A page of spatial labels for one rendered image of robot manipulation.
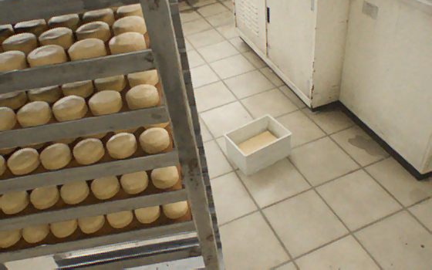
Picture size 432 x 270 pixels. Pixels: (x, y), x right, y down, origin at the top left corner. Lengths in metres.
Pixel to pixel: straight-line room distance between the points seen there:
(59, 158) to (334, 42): 1.73
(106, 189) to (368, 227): 1.36
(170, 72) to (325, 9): 1.62
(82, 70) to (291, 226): 1.43
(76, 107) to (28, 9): 0.17
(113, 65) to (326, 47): 1.73
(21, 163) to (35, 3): 0.30
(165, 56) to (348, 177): 1.65
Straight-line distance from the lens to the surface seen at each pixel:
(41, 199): 0.76
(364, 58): 2.08
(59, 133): 0.59
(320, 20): 2.04
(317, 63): 2.16
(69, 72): 0.53
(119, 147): 0.64
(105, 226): 0.81
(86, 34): 0.60
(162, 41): 0.46
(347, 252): 1.75
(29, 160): 0.70
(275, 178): 1.99
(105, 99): 0.60
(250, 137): 2.15
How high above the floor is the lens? 1.46
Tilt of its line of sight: 39 degrees down
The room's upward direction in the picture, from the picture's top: 8 degrees counter-clockwise
